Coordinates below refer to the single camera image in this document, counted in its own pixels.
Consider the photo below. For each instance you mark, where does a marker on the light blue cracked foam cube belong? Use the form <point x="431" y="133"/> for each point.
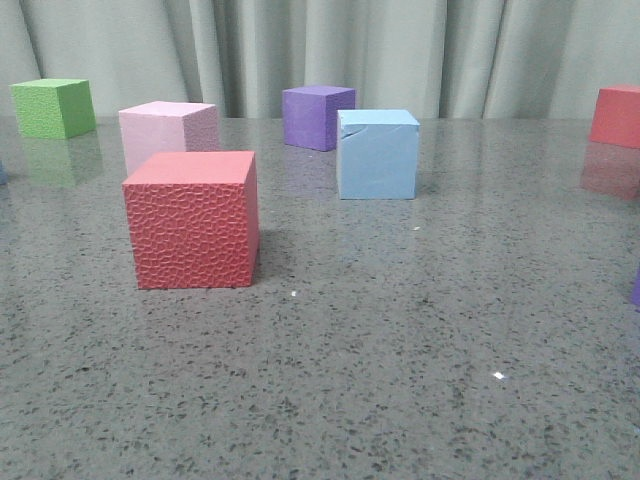
<point x="377" y="154"/>

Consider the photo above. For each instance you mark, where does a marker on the dark purple foam cube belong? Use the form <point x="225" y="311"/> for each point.
<point x="310" y="115"/>

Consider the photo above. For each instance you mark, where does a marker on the red textured foam cube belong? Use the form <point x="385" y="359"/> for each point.
<point x="193" y="219"/>

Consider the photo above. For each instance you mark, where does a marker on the pink foam cube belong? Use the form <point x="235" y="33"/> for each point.
<point x="163" y="126"/>

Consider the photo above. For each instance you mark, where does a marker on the grey curtain backdrop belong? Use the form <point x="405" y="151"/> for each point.
<point x="451" y="59"/>

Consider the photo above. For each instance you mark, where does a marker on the green foam cube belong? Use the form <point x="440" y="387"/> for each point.
<point x="53" y="108"/>

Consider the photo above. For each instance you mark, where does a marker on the red foam cube right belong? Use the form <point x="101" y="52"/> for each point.
<point x="616" y="116"/>

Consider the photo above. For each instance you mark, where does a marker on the light purple foam cube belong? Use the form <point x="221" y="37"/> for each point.
<point x="635" y="293"/>

